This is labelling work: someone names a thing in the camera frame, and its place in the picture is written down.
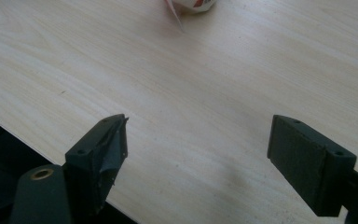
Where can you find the white plastic bag red label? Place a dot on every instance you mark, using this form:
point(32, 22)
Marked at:
point(195, 4)

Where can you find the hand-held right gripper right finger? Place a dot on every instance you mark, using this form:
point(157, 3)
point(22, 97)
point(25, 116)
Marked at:
point(304, 161)

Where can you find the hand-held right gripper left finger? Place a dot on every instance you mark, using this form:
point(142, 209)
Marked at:
point(90, 161)

